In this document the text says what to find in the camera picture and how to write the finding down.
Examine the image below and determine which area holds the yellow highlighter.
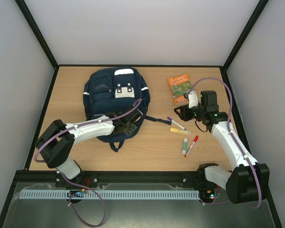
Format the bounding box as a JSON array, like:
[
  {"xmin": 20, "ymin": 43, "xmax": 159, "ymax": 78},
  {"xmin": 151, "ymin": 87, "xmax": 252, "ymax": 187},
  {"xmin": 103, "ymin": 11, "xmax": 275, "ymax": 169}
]
[{"xmin": 170, "ymin": 128, "xmax": 192, "ymax": 135}]

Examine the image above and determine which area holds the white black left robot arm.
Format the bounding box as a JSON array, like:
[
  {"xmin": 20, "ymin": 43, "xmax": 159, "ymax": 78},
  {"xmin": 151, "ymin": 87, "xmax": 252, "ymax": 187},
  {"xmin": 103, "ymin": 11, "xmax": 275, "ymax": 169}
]
[{"xmin": 36, "ymin": 109, "xmax": 143, "ymax": 180}]

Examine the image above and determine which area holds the light blue slotted cable duct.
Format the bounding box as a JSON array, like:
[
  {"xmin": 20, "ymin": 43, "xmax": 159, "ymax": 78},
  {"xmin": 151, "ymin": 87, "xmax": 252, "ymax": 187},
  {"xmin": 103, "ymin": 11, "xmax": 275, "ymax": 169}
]
[{"xmin": 19, "ymin": 190, "xmax": 200, "ymax": 200}]

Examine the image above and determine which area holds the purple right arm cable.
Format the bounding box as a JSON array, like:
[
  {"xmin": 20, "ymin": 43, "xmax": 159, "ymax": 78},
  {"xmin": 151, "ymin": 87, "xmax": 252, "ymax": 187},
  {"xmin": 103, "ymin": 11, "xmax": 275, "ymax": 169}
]
[{"xmin": 187, "ymin": 77, "xmax": 263, "ymax": 209}]

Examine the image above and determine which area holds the green white glue stick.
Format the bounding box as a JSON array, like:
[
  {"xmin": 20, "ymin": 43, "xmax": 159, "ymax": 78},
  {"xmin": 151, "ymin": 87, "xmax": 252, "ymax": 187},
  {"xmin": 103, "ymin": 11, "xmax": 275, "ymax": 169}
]
[{"xmin": 182, "ymin": 138, "xmax": 188, "ymax": 154}]

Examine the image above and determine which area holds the red capped white marker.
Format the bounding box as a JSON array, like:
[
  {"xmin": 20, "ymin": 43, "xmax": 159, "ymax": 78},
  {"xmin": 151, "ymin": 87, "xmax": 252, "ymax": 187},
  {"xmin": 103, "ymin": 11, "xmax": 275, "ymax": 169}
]
[{"xmin": 184, "ymin": 135, "xmax": 199, "ymax": 157}]

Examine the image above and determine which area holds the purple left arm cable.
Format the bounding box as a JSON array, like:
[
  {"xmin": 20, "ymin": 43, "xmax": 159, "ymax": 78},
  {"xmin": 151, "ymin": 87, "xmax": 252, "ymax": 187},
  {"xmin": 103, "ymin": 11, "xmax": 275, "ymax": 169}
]
[{"xmin": 34, "ymin": 99, "xmax": 143, "ymax": 227}]

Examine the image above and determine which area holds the purple capped white marker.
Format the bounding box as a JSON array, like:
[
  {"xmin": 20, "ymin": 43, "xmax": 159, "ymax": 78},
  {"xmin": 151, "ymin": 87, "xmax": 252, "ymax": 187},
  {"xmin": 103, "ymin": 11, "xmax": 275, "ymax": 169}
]
[{"xmin": 167, "ymin": 116, "xmax": 186, "ymax": 130}]

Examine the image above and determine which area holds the orange Treehouse book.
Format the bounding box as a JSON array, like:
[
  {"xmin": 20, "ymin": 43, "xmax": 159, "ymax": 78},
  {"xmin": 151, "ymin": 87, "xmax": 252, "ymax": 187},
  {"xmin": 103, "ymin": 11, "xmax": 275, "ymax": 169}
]
[{"xmin": 167, "ymin": 74, "xmax": 191, "ymax": 106}]

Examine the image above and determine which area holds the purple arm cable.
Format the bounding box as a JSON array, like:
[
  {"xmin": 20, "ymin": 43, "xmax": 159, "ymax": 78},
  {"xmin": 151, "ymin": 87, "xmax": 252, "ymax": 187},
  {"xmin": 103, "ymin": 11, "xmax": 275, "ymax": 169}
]
[
  {"xmin": 187, "ymin": 77, "xmax": 263, "ymax": 209},
  {"xmin": 34, "ymin": 99, "xmax": 143, "ymax": 227}
]

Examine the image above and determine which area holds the black aluminium frame rail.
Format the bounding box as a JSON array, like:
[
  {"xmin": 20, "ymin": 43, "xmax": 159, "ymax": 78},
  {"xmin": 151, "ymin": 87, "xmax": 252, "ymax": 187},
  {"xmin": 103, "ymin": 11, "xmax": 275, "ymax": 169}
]
[{"xmin": 12, "ymin": 170, "xmax": 217, "ymax": 190}]

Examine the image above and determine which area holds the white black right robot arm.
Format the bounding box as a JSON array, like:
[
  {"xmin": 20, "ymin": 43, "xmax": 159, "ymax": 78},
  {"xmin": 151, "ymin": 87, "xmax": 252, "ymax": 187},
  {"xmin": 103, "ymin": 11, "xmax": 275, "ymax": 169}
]
[{"xmin": 174, "ymin": 91, "xmax": 270, "ymax": 204}]

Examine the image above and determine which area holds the navy blue student backpack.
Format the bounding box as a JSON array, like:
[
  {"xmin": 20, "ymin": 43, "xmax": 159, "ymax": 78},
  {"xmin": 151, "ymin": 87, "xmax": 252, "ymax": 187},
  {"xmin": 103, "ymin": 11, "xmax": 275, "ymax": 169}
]
[{"xmin": 83, "ymin": 66, "xmax": 171, "ymax": 152}]

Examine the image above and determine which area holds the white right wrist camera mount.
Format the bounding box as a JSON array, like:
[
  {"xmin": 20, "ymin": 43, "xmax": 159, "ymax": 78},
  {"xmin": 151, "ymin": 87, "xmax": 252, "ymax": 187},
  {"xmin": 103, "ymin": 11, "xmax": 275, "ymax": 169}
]
[{"xmin": 184, "ymin": 90, "xmax": 199, "ymax": 109}]

